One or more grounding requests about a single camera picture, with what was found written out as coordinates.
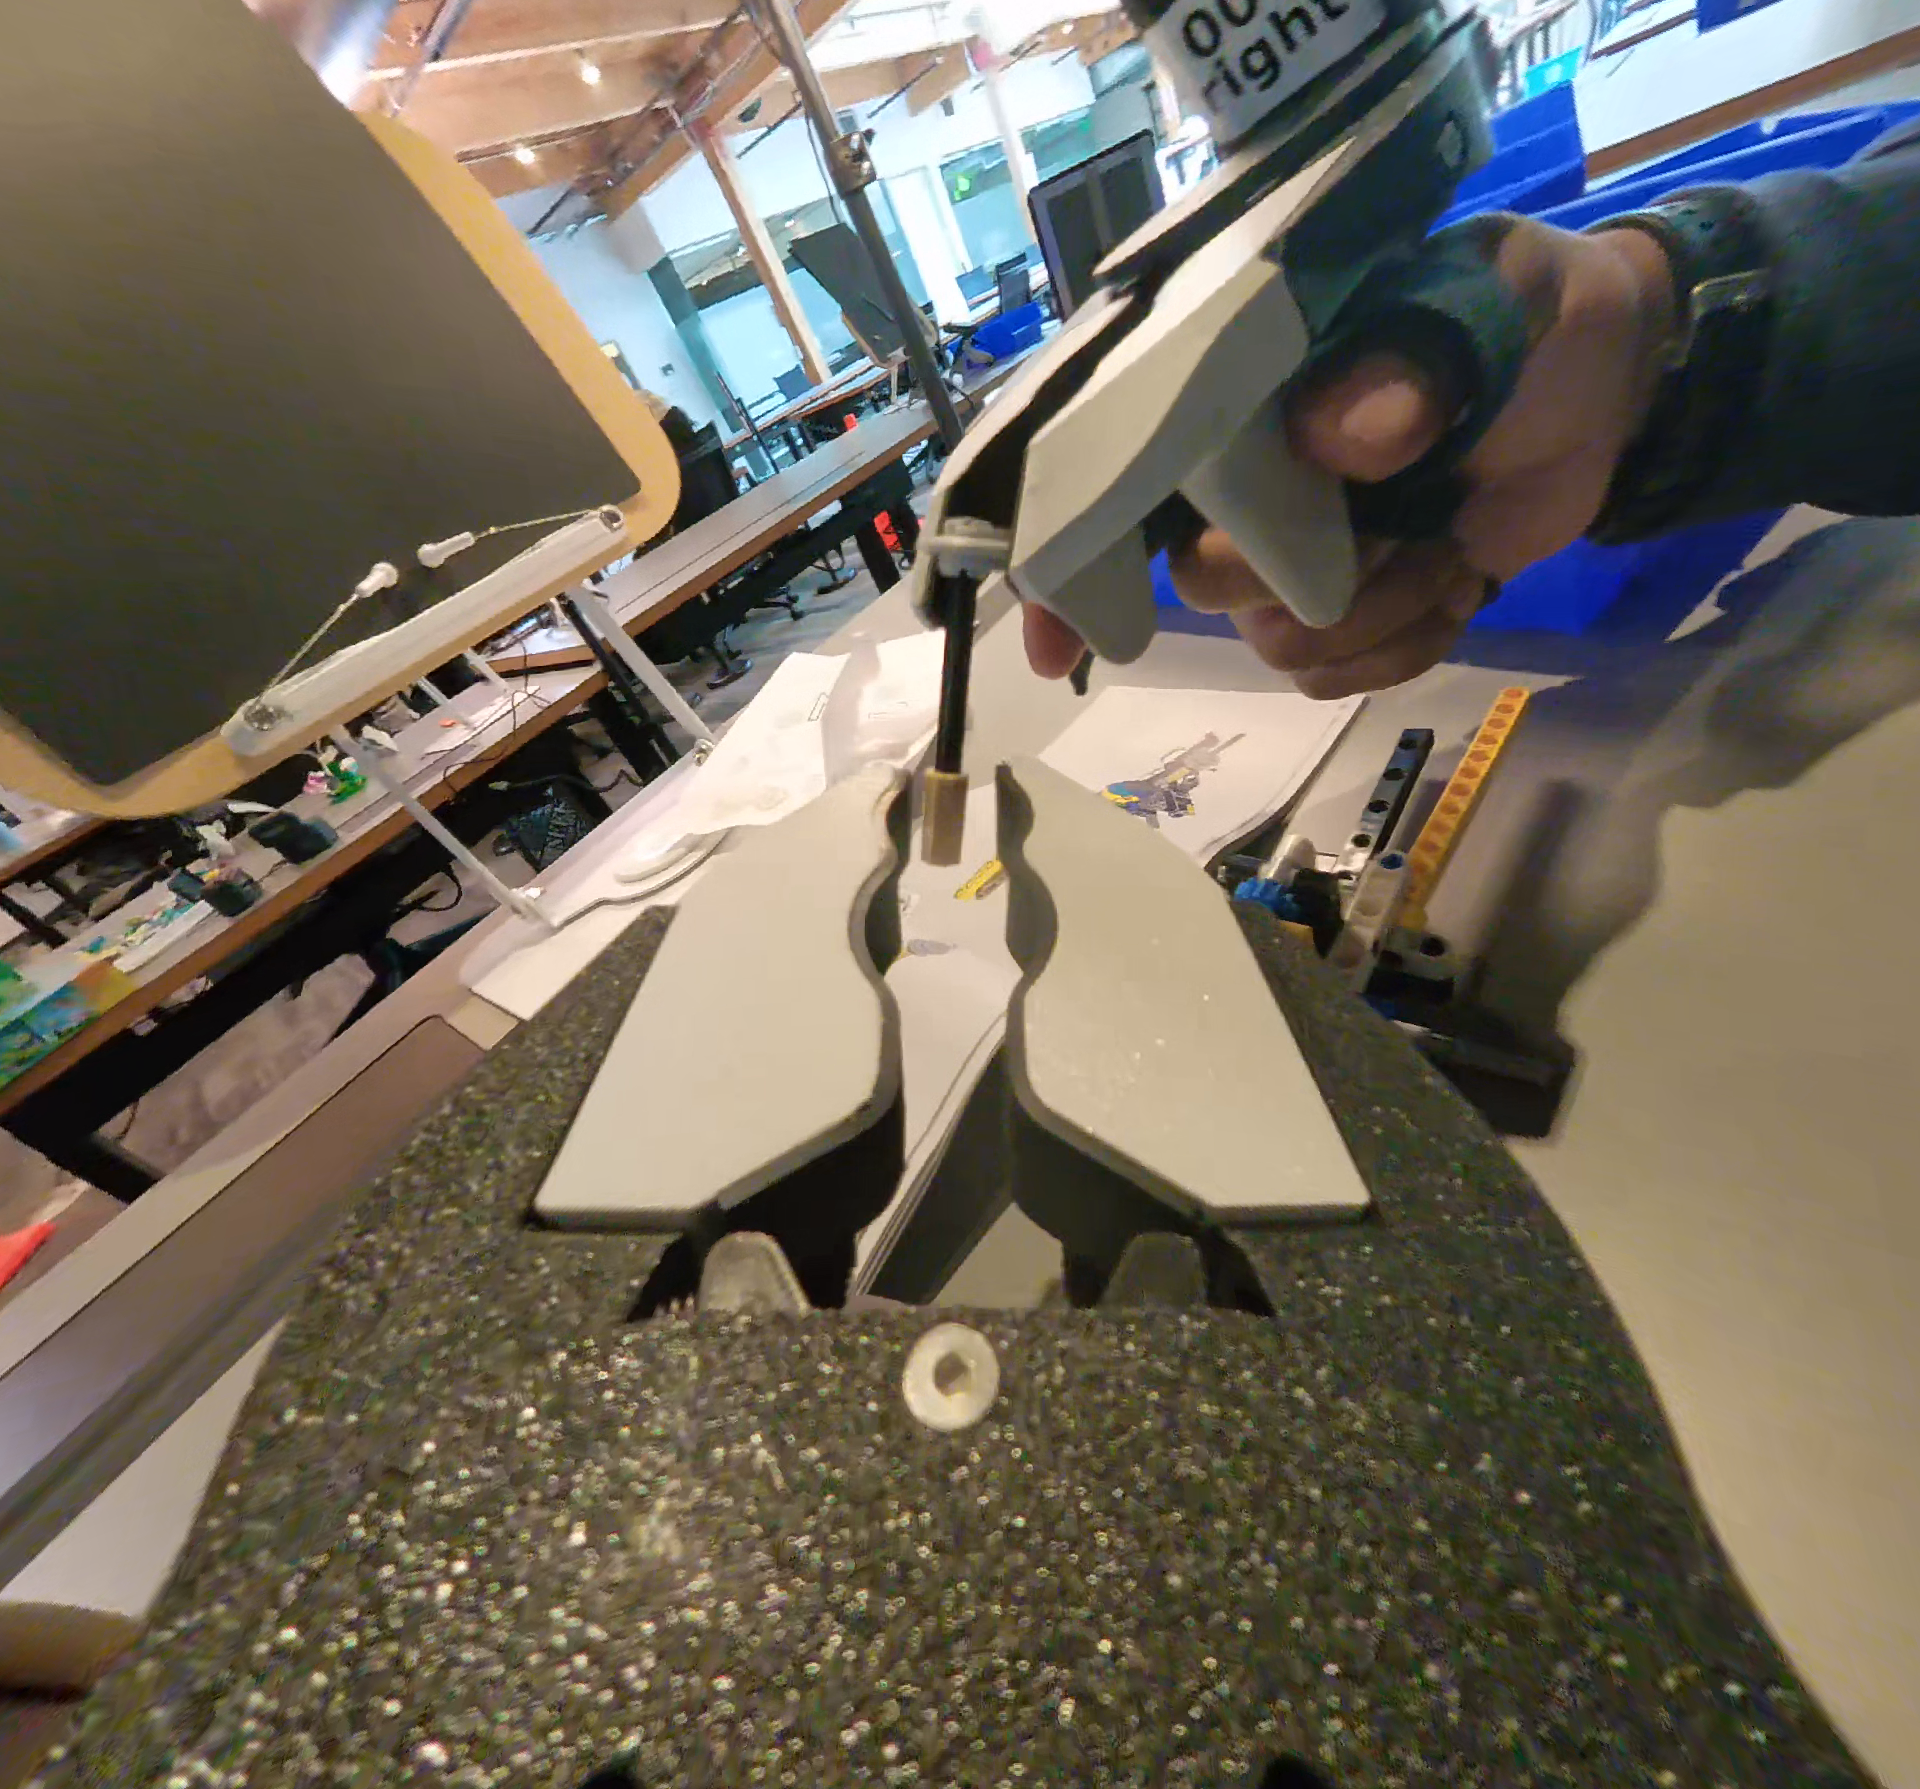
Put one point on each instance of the lego instruction booklet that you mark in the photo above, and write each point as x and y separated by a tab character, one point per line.
1200	769

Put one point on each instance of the white panel bracket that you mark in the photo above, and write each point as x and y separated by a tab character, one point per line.
420	619

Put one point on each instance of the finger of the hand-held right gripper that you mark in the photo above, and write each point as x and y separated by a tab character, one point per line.
1021	425
1139	440

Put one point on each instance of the white crumpled paper bag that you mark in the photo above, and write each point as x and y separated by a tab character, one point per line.
780	738

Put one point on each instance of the green colourful toy box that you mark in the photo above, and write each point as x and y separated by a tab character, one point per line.
51	1024

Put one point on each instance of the black computer monitor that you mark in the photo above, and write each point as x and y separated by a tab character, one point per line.
1095	220

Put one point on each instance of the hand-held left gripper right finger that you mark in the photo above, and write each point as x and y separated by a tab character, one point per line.
1171	1040

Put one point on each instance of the person's right hand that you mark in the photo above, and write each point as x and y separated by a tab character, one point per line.
1575	380

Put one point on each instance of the black panel with wooden rim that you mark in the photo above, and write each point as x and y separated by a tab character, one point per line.
300	394

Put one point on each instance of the yellow lego beam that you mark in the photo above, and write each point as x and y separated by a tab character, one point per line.
1463	799

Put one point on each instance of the black lego axle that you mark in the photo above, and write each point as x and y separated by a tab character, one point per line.
955	679

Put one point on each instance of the partly built lego model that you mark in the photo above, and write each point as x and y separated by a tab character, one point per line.
1395	949

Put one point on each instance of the long wooden desk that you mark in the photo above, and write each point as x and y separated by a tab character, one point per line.
780	490

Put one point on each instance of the grey lego pulley wheel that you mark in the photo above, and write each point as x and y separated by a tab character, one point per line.
961	546

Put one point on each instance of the blue plastic bin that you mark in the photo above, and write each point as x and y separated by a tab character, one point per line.
1590	581

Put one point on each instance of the grey light stand pole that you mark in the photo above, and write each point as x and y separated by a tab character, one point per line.
840	154

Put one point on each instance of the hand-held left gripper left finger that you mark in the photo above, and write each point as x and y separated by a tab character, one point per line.
719	1040

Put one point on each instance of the yellow lego axle connector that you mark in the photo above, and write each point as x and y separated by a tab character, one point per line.
939	821

